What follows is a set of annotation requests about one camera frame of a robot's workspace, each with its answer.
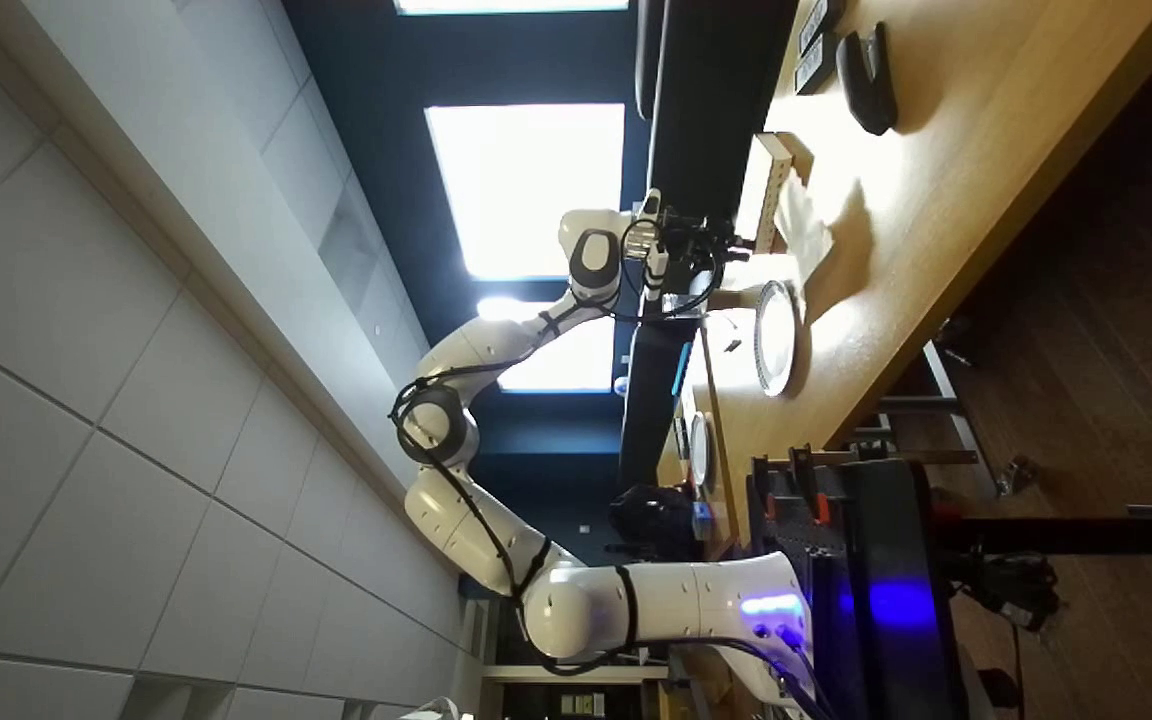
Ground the white napkin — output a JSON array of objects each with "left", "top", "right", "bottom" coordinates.
[{"left": 773, "top": 178, "right": 835, "bottom": 285}]

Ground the small round white plate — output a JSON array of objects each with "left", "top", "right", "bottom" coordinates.
[{"left": 687, "top": 411, "right": 716, "bottom": 489}]

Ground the wooden block with holes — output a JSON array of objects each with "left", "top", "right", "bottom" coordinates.
[{"left": 735, "top": 131, "right": 816, "bottom": 257}]

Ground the large black monitor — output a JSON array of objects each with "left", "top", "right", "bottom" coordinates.
[{"left": 634, "top": 0, "right": 799, "bottom": 223}]

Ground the window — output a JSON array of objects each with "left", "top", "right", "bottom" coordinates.
[
  {"left": 394, "top": 0, "right": 630, "bottom": 16},
  {"left": 476, "top": 294, "right": 618, "bottom": 394},
  {"left": 424, "top": 102, "right": 628, "bottom": 282}
]

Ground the black box with label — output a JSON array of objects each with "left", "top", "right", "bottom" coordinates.
[{"left": 794, "top": 0, "right": 848, "bottom": 97}]

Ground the black stapler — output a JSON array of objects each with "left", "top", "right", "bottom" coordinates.
[{"left": 835, "top": 21, "right": 900, "bottom": 137}]

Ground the orange and black clamp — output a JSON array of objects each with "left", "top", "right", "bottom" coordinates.
[{"left": 749, "top": 444, "right": 842, "bottom": 527}]

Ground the black bag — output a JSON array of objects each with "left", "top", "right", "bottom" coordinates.
[{"left": 607, "top": 484, "right": 709, "bottom": 563}]

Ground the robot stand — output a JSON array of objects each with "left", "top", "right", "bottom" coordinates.
[{"left": 744, "top": 446, "right": 1152, "bottom": 720}]

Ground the bundle of black cables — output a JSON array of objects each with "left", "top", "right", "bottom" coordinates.
[{"left": 954, "top": 548, "right": 1063, "bottom": 635}]

